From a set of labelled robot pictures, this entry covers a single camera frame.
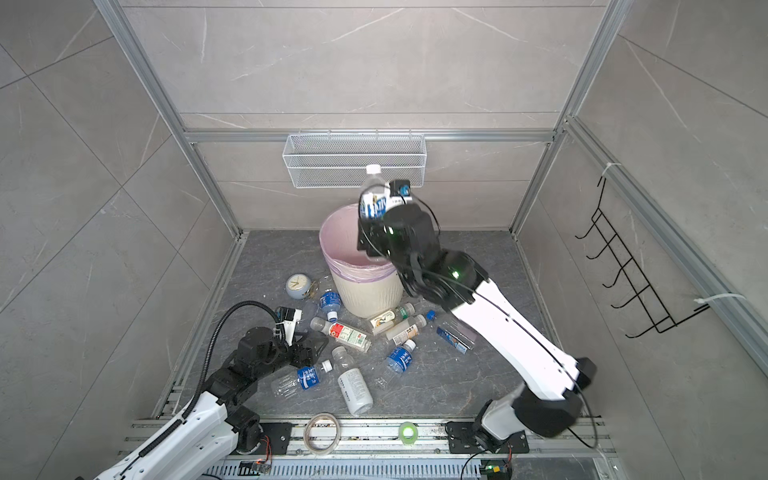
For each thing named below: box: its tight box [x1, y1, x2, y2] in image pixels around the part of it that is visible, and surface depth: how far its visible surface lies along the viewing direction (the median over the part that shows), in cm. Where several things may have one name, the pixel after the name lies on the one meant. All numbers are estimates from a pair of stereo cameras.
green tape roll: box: [398, 421, 419, 446], surface depth 76 cm
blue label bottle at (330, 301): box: [320, 288, 341, 322], surface depth 95 cm
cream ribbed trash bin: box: [324, 255, 404, 319], surface depth 77 cm
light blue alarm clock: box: [285, 273, 311, 299], surface depth 101 cm
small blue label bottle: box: [377, 339, 417, 386], surface depth 84 cm
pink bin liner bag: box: [319, 203, 394, 283], surface depth 77 cm
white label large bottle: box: [332, 346, 373, 415], surface depth 78 cm
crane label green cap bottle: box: [370, 302, 416, 329], surface depth 92 cm
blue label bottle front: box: [271, 359, 333, 398], surface depth 80 cm
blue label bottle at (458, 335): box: [436, 320, 478, 355], surface depth 92 cm
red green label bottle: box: [309, 317, 372, 352], surface depth 87 cm
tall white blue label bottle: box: [359, 164, 398, 220], surface depth 59 cm
